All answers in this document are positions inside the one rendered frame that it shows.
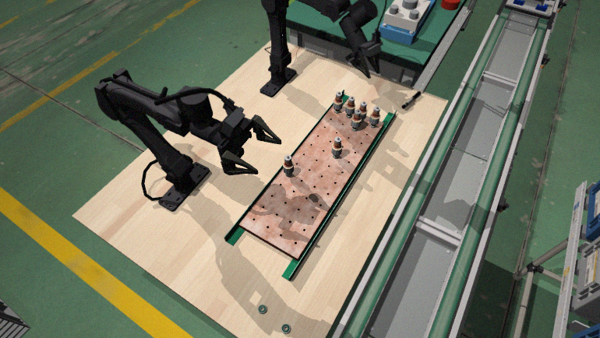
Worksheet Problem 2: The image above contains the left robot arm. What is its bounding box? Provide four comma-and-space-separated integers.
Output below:
259, 0, 383, 97

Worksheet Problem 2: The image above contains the pink perforated board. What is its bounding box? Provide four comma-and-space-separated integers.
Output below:
239, 106, 384, 261

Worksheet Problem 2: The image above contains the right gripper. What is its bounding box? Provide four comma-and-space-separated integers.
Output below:
206, 98, 281, 175

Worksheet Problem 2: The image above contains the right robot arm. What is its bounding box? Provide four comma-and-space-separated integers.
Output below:
94, 81, 245, 212

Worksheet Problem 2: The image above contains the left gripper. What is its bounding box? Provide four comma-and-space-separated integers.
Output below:
345, 29, 381, 79

